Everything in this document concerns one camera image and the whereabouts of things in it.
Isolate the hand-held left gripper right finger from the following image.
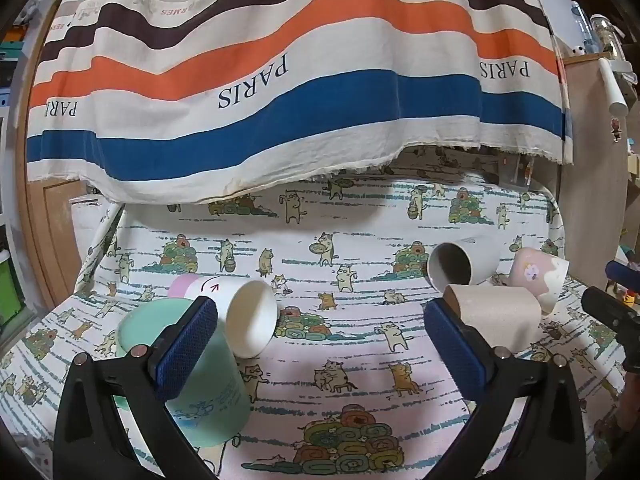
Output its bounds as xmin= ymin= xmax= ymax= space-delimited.
xmin=422 ymin=299 xmax=587 ymax=480

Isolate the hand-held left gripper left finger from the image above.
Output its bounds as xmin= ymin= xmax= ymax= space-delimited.
xmin=52 ymin=296 xmax=221 ymax=480

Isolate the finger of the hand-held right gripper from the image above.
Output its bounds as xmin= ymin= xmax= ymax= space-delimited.
xmin=581 ymin=286 xmax=640 ymax=376
xmin=605 ymin=260 xmax=640 ymax=293

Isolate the white cup with pink base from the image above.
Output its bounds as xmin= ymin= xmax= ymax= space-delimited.
xmin=167 ymin=274 xmax=279 ymax=359

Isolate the mint green cup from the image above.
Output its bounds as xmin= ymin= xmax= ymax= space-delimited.
xmin=116 ymin=297 xmax=251 ymax=447

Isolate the beige speckled cup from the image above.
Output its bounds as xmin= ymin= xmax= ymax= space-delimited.
xmin=444 ymin=284 xmax=542 ymax=352

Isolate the pink flower cup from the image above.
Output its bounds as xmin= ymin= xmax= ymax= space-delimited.
xmin=507 ymin=246 xmax=570 ymax=315

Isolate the grey cup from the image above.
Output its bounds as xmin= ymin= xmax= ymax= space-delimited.
xmin=426 ymin=237 xmax=499 ymax=293

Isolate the wooden board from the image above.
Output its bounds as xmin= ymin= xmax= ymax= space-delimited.
xmin=555 ymin=52 xmax=632 ymax=286

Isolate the cat printed cloth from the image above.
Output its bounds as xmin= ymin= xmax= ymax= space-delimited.
xmin=0 ymin=147 xmax=636 ymax=480

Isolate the wooden cabinet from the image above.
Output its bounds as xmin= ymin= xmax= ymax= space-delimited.
xmin=25 ymin=175 xmax=101 ymax=306

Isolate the green storage box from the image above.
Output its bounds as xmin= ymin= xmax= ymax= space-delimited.
xmin=0 ymin=255 xmax=23 ymax=321

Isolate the white paper roll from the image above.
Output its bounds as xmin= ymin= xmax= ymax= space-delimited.
xmin=597 ymin=57 xmax=629 ymax=116

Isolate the clear jar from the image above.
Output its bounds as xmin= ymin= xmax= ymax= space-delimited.
xmin=590 ymin=12 xmax=626 ymax=61

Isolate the clear plastic bottle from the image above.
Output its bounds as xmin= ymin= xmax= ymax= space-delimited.
xmin=570 ymin=2 xmax=593 ymax=53

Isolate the striped cloth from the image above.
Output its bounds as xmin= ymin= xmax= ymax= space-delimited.
xmin=27 ymin=0 xmax=573 ymax=205

